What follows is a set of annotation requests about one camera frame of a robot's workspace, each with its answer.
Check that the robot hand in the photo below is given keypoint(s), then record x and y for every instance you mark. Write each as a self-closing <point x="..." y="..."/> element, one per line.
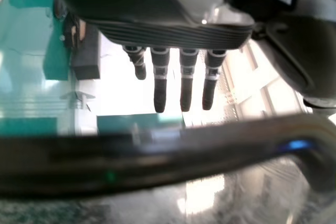
<point x="157" y="3"/>

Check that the dark grey block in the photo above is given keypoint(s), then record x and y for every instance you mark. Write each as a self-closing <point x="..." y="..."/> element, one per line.
<point x="86" y="58"/>

